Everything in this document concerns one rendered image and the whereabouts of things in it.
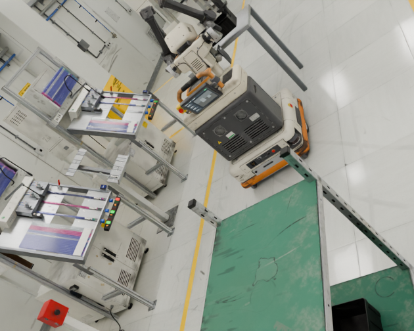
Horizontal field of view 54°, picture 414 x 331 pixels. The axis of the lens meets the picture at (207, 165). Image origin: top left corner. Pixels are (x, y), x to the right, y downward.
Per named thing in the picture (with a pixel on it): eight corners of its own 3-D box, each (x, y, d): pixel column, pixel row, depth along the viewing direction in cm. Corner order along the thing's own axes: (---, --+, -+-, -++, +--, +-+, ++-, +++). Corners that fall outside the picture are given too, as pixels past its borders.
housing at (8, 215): (38, 188, 362) (33, 176, 352) (12, 232, 327) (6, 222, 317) (29, 186, 363) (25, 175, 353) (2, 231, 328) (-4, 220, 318)
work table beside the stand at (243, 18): (307, 89, 361) (248, 23, 327) (247, 131, 397) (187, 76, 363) (303, 65, 395) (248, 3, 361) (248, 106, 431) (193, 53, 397)
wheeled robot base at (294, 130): (313, 152, 295) (292, 131, 285) (246, 192, 328) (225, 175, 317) (304, 102, 346) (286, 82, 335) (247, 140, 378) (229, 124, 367)
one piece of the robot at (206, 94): (233, 93, 280) (211, 80, 264) (197, 121, 298) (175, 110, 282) (229, 81, 286) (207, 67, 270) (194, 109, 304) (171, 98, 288)
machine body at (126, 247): (152, 243, 401) (100, 210, 375) (133, 310, 352) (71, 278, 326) (114, 263, 438) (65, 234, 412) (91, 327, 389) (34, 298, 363)
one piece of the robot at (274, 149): (290, 146, 293) (282, 139, 290) (246, 174, 314) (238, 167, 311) (290, 144, 295) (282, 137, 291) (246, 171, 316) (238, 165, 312)
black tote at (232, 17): (186, 69, 353) (177, 61, 348) (188, 60, 366) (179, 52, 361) (236, 26, 324) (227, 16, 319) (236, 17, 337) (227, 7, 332)
